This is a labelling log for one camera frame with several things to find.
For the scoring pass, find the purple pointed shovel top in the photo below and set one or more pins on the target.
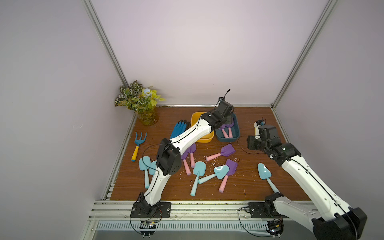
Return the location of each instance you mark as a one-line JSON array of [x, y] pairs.
[[222, 128]]

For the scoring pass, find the left small circuit board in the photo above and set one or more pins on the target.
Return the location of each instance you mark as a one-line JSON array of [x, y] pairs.
[[147, 228]]

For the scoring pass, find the blue grey gardening glove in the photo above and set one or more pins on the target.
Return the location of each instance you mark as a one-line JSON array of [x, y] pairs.
[[180, 127]]

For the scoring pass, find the small circuit board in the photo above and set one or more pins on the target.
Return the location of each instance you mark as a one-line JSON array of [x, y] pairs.
[[275, 227], [147, 228]]

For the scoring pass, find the purple square shovel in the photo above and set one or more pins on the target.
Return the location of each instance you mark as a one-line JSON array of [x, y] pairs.
[[191, 151], [229, 125], [232, 169], [226, 151]]

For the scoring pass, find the teal shovel centre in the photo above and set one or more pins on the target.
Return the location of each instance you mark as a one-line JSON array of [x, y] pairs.
[[199, 170]]

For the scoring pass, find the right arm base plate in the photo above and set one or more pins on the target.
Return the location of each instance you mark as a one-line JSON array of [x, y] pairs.
[[262, 210]]

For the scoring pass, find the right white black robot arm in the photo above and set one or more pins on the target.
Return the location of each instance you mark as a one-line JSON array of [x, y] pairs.
[[334, 219]]

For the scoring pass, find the purple pointed shovel lower left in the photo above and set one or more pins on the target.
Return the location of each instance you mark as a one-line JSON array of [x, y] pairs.
[[186, 166]]

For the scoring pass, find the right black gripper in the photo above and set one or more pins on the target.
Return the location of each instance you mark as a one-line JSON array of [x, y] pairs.
[[259, 144]]

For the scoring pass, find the aluminium front rail frame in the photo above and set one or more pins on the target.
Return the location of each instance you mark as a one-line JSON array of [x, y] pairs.
[[186, 216]]

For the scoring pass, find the blue rake yellow handle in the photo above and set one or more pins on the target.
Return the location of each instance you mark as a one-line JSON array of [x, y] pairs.
[[138, 141]]

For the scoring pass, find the yellow plastic storage box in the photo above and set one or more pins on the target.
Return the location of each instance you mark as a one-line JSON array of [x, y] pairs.
[[203, 128]]

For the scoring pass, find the teal shovel far right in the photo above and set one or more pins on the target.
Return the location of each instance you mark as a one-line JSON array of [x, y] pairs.
[[265, 174]]

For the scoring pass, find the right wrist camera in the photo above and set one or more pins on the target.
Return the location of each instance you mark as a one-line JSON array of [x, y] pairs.
[[257, 125]]

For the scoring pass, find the artificial plant in glass vase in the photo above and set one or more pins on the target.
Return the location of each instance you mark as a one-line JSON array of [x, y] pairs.
[[143, 101]]

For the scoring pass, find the teal shovel lying sideways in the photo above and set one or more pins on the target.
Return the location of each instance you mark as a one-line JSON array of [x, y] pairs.
[[219, 172]]

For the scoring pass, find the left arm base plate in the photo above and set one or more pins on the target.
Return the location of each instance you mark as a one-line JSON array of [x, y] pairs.
[[143, 210]]

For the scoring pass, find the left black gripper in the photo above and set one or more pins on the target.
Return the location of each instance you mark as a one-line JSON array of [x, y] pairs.
[[228, 117]]

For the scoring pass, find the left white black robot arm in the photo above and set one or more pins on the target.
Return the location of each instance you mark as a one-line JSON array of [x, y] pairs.
[[169, 155]]

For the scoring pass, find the teal plastic storage box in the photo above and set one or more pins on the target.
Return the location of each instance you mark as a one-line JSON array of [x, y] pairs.
[[235, 131]]

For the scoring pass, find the purple pointed shovel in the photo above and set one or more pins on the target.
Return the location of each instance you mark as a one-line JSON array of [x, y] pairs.
[[186, 166], [222, 128]]

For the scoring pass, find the right small circuit board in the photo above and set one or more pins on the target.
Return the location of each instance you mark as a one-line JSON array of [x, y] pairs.
[[275, 227]]

